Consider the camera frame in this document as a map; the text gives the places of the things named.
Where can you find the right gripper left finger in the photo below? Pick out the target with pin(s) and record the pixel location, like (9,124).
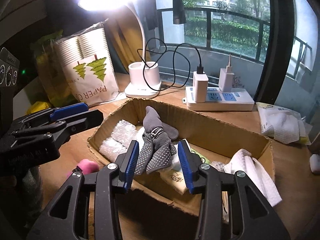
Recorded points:
(66,215)

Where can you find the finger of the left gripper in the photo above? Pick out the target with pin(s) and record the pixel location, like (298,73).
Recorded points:
(78,123)
(63,112)

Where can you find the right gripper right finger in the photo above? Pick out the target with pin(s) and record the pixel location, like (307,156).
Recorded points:
(231,206)

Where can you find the clear bubble wrap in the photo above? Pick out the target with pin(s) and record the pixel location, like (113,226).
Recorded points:
(119,141)

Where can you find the pink plush toy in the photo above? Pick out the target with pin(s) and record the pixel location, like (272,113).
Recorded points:
(85,166)

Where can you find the white paper towel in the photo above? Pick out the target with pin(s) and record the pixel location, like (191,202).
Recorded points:
(242,160)

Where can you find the grey dotted socks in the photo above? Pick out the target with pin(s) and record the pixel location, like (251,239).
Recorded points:
(158,150)

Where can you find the cartoon tissue pack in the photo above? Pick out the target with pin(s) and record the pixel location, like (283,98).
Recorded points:
(173,175)

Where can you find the green yellow cup pack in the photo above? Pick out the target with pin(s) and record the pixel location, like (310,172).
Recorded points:
(50,71)

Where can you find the white paper cup pack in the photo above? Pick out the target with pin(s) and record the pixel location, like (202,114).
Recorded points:
(86,63)

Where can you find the small white case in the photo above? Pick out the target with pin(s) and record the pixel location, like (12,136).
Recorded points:
(315,164)

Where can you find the brown cardboard box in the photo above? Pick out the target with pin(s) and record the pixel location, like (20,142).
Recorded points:
(173,142)

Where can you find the white wipes packet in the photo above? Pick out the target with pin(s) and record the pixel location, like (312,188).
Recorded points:
(283,125)

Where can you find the white power strip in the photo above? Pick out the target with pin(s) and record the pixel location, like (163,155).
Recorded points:
(236,100)

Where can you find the white desk lamp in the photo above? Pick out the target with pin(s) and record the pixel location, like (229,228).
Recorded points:
(136,87)

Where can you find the black balcony railing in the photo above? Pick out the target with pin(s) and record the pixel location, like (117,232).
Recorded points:
(218,30)

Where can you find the white charger with black cable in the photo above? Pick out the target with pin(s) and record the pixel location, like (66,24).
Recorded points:
(200,79)

